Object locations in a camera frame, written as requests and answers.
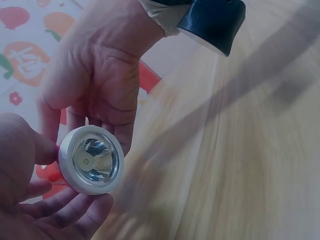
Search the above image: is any person's right hand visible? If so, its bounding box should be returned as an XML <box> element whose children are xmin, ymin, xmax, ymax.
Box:
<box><xmin>36</xmin><ymin>41</ymin><xmax>141</xmax><ymax>157</ymax></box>

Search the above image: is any person's left hand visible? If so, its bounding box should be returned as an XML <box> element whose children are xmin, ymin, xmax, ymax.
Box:
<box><xmin>0</xmin><ymin>112</ymin><xmax>114</xmax><ymax>240</ymax></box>

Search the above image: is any white red round flashlight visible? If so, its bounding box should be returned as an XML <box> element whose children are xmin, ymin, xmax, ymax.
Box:
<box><xmin>57</xmin><ymin>124</ymin><xmax>125</xmax><ymax>196</ymax></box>

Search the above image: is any person's right forearm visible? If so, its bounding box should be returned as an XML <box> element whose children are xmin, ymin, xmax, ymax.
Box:
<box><xmin>61</xmin><ymin>0</ymin><xmax>192</xmax><ymax>60</ymax></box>

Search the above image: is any black wrist band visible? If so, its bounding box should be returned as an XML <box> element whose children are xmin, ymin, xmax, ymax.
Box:
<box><xmin>149</xmin><ymin>0</ymin><xmax>247</xmax><ymax>58</ymax></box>

